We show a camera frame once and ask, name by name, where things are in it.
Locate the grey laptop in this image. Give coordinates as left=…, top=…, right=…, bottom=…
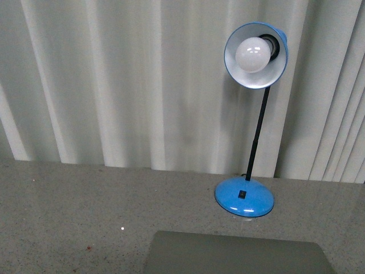
left=144, top=231, right=335, bottom=273

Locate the white light bulb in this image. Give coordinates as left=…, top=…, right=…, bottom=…
left=235, top=37, right=271, bottom=73

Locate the blue desk lamp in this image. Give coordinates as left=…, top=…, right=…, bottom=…
left=214, top=22, right=289, bottom=217

